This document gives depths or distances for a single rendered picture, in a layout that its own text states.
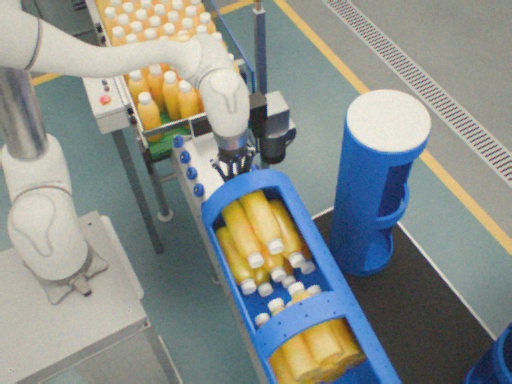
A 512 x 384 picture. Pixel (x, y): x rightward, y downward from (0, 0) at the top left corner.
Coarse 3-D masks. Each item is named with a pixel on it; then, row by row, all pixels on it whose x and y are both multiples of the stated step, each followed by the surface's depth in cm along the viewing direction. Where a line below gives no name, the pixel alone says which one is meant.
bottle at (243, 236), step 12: (228, 204) 162; (240, 204) 162; (228, 216) 160; (240, 216) 159; (228, 228) 160; (240, 228) 157; (240, 240) 155; (252, 240) 155; (240, 252) 156; (252, 252) 154
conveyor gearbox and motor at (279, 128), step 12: (276, 96) 225; (276, 108) 221; (288, 108) 221; (276, 120) 223; (288, 120) 226; (264, 132) 227; (276, 132) 229; (288, 132) 236; (264, 144) 238; (276, 144) 236; (288, 144) 255; (264, 156) 244; (276, 156) 242
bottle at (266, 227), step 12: (252, 192) 158; (252, 204) 157; (264, 204) 157; (252, 216) 155; (264, 216) 154; (252, 228) 156; (264, 228) 152; (276, 228) 153; (264, 240) 152; (276, 240) 152
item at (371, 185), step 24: (360, 144) 188; (360, 168) 197; (384, 168) 192; (408, 168) 221; (336, 192) 227; (360, 192) 207; (384, 192) 246; (408, 192) 225; (336, 216) 234; (360, 216) 218; (384, 216) 258; (336, 240) 245; (360, 240) 232; (384, 240) 266; (360, 264) 247; (384, 264) 254
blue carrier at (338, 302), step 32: (224, 192) 156; (288, 192) 157; (224, 224) 172; (320, 256) 145; (256, 288) 166; (288, 288) 167; (288, 320) 133; (320, 320) 132; (352, 320) 134; (256, 352) 142; (384, 352) 135
